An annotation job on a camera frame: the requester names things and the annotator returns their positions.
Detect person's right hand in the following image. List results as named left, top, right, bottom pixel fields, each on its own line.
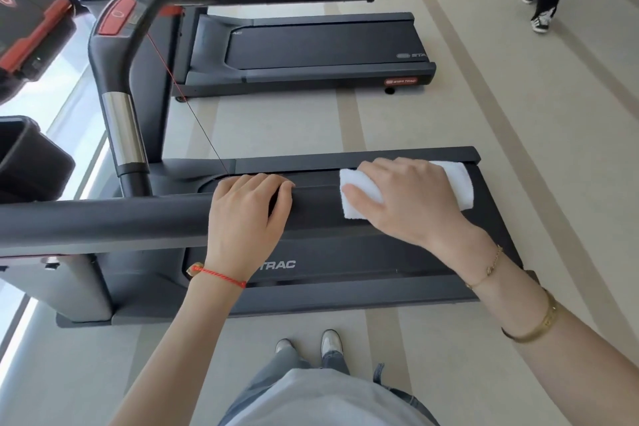
left=342, top=157, right=500, bottom=264

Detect gold bangle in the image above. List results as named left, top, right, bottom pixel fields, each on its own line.
left=501, top=288, right=559, bottom=344

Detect black treadmill with red label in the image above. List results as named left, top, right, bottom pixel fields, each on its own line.
left=55, top=0, right=438, bottom=103

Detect person's left forearm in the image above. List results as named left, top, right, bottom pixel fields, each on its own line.
left=111, top=265, right=250, bottom=426

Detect red safety cord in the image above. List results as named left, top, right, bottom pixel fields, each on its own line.
left=144, top=31, right=231, bottom=177

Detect thin gold chain bracelet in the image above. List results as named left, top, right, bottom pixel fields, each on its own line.
left=465, top=244, right=504, bottom=291

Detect white towel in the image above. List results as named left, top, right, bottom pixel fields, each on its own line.
left=339, top=160, right=475, bottom=220

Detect grey-blue jeans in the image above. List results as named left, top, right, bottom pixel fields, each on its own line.
left=219, top=348, right=441, bottom=426

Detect light grey shirt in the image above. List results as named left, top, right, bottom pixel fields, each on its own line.
left=225, top=370, right=426, bottom=426

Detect person's right forearm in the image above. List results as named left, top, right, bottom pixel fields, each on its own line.
left=433, top=235, right=639, bottom=426

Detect red string bracelet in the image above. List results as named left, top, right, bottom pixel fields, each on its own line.
left=187, top=263, right=248, bottom=290

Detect large black treadmill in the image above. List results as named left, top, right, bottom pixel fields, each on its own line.
left=0, top=0, right=541, bottom=329

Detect person's left hand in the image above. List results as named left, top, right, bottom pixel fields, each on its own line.
left=204, top=173, right=297, bottom=287

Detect person's white right shoe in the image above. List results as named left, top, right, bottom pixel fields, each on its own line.
left=320, top=329, right=345, bottom=359

